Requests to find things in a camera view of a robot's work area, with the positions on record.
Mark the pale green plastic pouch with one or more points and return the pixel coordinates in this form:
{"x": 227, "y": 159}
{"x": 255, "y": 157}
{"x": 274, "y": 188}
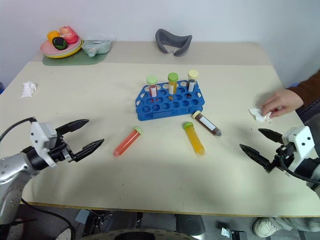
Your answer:
{"x": 98, "y": 46}

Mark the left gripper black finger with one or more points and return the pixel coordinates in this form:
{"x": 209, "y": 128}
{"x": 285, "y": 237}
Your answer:
{"x": 87, "y": 150}
{"x": 72, "y": 126}

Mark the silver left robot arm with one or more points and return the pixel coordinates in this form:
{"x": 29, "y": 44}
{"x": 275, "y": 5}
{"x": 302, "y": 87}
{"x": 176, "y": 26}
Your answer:
{"x": 10, "y": 170}

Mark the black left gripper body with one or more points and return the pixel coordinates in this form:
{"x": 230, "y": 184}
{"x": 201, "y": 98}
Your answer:
{"x": 58, "y": 152}

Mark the yellow plate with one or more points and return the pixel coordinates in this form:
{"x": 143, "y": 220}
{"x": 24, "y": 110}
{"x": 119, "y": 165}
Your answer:
{"x": 62, "y": 57}

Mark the yellow-orange tube green cap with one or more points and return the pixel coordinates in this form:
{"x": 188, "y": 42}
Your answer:
{"x": 194, "y": 140}

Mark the green table mat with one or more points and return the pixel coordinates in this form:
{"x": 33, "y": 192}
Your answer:
{"x": 75, "y": 61}

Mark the labelled brown tube yellow cap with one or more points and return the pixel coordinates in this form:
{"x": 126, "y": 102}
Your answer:
{"x": 193, "y": 75}

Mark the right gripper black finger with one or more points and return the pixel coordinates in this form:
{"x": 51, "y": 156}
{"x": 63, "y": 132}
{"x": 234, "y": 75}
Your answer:
{"x": 272, "y": 137}
{"x": 257, "y": 156}

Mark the black metal bracket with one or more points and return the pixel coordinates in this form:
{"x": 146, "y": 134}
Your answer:
{"x": 232, "y": 234}

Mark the pink red apple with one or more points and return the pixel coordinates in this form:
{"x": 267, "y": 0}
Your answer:
{"x": 68, "y": 33}

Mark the orange fruit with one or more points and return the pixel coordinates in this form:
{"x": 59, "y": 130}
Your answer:
{"x": 52, "y": 35}

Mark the grey blue box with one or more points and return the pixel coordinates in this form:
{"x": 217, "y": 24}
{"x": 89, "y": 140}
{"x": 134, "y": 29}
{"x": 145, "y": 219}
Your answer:
{"x": 81, "y": 216}

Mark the grey striped trouser leg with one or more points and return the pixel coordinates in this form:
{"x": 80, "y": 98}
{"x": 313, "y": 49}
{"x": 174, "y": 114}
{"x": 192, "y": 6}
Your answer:
{"x": 295, "y": 226}

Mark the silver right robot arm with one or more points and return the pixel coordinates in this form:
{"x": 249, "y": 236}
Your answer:
{"x": 306, "y": 167}

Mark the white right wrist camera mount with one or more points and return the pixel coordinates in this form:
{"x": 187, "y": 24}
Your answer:
{"x": 303, "y": 140}

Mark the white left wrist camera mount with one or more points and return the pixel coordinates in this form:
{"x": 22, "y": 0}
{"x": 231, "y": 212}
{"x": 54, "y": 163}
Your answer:
{"x": 36, "y": 136}

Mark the labelled red tube green cap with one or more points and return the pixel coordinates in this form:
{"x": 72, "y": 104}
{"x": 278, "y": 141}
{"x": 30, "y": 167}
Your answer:
{"x": 151, "y": 80}

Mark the black and green ball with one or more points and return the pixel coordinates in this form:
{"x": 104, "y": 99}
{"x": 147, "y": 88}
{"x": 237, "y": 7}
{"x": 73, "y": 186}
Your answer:
{"x": 58, "y": 43}

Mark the person's brown sleeved forearm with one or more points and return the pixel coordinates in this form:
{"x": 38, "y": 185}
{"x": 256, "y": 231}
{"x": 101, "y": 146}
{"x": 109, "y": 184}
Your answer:
{"x": 310, "y": 90}

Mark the grey fabric eye mask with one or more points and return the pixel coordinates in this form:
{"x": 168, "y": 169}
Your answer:
{"x": 162, "y": 42}

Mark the black cylinder foot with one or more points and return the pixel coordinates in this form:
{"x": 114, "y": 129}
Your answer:
{"x": 190, "y": 223}

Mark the white sneaker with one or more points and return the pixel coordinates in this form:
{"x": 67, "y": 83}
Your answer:
{"x": 262, "y": 227}

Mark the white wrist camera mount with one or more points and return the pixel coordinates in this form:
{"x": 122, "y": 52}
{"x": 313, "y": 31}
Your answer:
{"x": 36, "y": 136}
{"x": 303, "y": 140}

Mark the white tissue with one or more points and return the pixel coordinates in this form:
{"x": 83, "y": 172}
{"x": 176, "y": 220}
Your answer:
{"x": 28, "y": 89}
{"x": 257, "y": 115}

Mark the red-orange tube green cap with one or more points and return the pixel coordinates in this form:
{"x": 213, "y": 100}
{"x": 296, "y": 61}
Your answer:
{"x": 127, "y": 142}

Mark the pink plate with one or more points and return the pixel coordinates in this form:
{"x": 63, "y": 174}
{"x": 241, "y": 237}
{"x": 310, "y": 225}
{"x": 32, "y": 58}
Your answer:
{"x": 47, "y": 48}

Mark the person's bare hand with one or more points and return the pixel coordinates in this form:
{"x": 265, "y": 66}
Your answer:
{"x": 285, "y": 102}

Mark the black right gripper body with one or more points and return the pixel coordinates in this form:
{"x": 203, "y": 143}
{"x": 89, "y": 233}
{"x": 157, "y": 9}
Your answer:
{"x": 281, "y": 155}

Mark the blue plastic test tube rack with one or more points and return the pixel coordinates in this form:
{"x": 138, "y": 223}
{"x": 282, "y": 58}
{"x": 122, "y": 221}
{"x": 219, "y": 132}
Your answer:
{"x": 163, "y": 115}

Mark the brown tube cream cap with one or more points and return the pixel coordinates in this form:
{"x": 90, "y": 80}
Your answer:
{"x": 206, "y": 123}

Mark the labelled orange tube green cap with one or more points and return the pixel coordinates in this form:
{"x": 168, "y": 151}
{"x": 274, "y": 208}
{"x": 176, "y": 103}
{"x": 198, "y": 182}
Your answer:
{"x": 172, "y": 77}

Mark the light green plate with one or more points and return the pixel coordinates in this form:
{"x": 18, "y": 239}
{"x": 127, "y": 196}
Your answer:
{"x": 78, "y": 47}

